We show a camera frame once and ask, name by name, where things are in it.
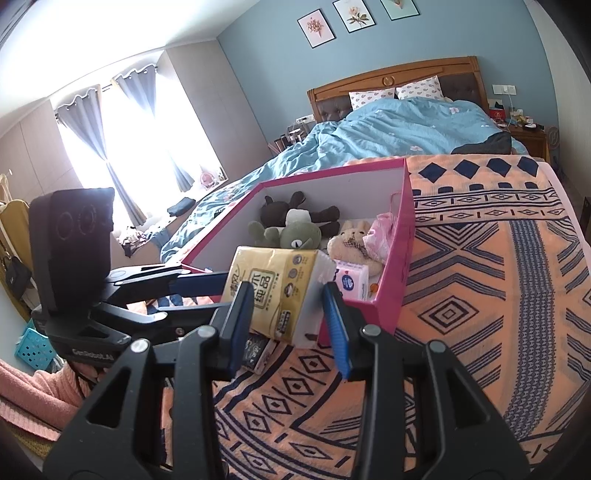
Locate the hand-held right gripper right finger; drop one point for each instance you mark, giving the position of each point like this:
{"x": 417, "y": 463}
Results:
{"x": 339, "y": 337}

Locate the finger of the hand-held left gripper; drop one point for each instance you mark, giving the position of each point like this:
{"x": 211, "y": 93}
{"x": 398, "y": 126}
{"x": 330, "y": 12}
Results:
{"x": 198, "y": 282}
{"x": 157, "y": 323}

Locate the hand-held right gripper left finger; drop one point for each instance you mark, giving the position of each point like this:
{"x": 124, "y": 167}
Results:
{"x": 233, "y": 337}

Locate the white tissue packet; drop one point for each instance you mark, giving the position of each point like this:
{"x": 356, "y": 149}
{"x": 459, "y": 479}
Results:
{"x": 353, "y": 279}

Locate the yellow tissue packet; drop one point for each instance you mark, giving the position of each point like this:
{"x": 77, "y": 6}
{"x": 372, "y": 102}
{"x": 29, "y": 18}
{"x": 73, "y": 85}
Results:
{"x": 272, "y": 286}

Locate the pink cardboard box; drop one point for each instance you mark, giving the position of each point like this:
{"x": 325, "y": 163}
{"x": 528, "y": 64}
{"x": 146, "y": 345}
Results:
{"x": 401, "y": 286}

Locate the pink plastic bag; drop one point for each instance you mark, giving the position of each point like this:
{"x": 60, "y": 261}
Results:
{"x": 383, "y": 235}

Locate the person's left forearm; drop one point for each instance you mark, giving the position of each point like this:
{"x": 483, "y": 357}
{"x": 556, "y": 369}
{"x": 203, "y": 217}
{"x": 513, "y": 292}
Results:
{"x": 32, "y": 392}

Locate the person's left hand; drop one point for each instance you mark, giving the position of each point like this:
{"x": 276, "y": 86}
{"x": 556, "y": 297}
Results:
{"x": 90, "y": 370}

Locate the dark printed packet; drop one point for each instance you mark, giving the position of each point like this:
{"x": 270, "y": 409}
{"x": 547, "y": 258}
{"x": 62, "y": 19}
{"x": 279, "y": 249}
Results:
{"x": 258, "y": 353}

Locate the black handbag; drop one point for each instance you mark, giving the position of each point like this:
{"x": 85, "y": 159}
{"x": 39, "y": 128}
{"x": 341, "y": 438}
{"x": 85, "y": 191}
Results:
{"x": 17, "y": 277}

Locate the pile of clothing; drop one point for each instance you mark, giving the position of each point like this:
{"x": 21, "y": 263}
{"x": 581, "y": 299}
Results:
{"x": 136, "y": 240}

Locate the dark folded cloth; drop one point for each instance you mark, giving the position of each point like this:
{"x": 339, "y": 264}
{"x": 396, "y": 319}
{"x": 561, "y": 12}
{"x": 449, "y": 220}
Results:
{"x": 182, "y": 206}

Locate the blue plastic basket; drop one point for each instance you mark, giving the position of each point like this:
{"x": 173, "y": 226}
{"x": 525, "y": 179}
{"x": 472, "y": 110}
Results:
{"x": 32, "y": 350}

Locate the plush rabbit with brown scarf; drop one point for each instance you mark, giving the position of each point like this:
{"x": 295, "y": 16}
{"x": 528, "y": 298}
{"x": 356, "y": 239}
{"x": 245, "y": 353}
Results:
{"x": 351, "y": 242}

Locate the small pink toy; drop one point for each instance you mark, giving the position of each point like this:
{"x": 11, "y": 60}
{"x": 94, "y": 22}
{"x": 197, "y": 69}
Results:
{"x": 211, "y": 177}

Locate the green frog plush toy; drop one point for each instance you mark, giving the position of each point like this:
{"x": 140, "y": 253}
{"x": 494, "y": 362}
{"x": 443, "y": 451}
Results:
{"x": 300, "y": 237}

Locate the brown plush toy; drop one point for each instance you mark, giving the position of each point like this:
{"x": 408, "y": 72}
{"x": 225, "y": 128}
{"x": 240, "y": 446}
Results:
{"x": 277, "y": 210}

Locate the grey curtain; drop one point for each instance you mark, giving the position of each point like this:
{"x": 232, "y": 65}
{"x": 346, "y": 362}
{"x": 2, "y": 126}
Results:
{"x": 115, "y": 175}
{"x": 161, "y": 124}

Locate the bright window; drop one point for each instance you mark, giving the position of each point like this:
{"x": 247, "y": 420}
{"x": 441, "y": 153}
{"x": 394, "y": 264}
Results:
{"x": 92, "y": 152}

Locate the orange patterned blanket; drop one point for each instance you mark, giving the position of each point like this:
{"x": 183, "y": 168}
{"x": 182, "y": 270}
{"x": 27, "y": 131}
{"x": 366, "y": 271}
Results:
{"x": 461, "y": 277}

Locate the bedside table clutter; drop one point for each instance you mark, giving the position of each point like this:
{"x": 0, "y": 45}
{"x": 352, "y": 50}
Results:
{"x": 286, "y": 137}

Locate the blue floral duvet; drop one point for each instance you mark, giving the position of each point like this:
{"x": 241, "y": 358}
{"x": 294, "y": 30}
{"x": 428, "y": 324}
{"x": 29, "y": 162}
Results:
{"x": 392, "y": 124}

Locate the dark clothing on bed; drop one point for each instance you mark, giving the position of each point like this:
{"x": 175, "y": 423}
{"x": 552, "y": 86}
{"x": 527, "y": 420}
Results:
{"x": 482, "y": 143}

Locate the white patterned pillow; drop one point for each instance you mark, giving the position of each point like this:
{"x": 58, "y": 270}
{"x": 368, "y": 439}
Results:
{"x": 420, "y": 88}
{"x": 371, "y": 98}

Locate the wooden bed headboard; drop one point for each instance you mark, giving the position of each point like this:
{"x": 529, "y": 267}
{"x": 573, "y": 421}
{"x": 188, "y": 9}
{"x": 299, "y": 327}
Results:
{"x": 392, "y": 76}

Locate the pink framed flower picture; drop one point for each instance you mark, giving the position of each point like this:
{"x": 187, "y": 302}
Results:
{"x": 315, "y": 26}

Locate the wooden nightstand with clutter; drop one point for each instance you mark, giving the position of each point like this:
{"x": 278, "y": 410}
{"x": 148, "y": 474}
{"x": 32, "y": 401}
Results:
{"x": 512, "y": 115}

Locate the grey round fan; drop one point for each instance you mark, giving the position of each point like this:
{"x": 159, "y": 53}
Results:
{"x": 552, "y": 141}

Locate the white framed flower picture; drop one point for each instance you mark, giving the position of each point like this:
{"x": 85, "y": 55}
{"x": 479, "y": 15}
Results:
{"x": 352, "y": 14}

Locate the white wall socket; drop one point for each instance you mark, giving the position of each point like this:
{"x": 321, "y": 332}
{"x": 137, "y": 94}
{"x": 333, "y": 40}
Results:
{"x": 304, "y": 119}

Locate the white wall switch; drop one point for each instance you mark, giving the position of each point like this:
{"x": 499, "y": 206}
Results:
{"x": 503, "y": 89}

